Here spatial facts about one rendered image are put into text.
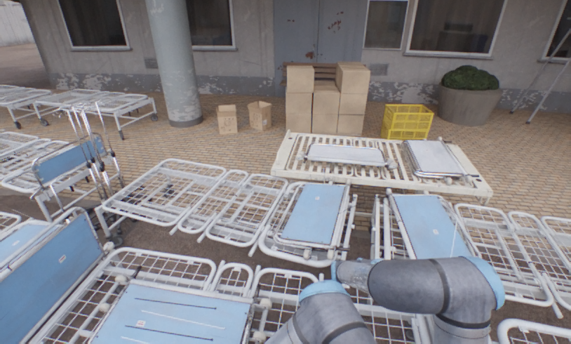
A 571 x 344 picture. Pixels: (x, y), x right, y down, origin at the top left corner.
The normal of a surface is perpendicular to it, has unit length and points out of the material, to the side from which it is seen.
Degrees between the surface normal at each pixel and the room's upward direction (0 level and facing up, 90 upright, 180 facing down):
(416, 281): 40
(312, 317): 49
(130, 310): 5
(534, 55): 90
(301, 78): 90
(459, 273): 16
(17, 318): 90
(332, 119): 90
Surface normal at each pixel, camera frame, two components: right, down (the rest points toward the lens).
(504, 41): -0.16, 0.49
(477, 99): -0.26, 0.63
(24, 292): 0.99, 0.08
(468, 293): 0.04, -0.07
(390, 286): -0.79, -0.22
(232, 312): -0.02, -0.83
